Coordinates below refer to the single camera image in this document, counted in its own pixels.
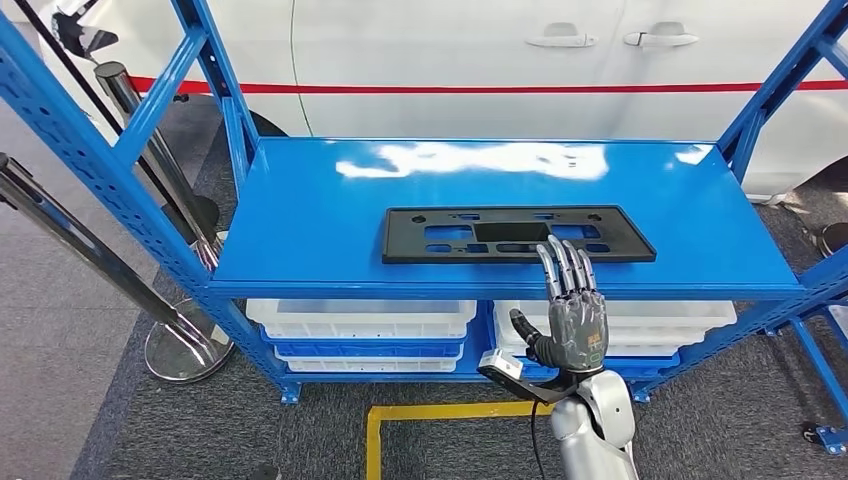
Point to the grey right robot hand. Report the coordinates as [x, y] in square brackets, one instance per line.
[576, 331]

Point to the black plastic plate bracket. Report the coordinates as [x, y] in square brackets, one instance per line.
[411, 245]

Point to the blue metal shelf rack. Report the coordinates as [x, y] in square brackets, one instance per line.
[318, 218]

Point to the blue wheeled rack cart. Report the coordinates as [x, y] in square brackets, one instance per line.
[818, 371]

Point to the white car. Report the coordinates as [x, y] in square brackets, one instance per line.
[464, 46]

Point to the thin black pole stand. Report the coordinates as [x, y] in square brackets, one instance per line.
[205, 212]

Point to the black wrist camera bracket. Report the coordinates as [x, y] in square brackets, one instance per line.
[530, 391]

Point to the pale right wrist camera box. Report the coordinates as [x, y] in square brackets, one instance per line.
[500, 363]

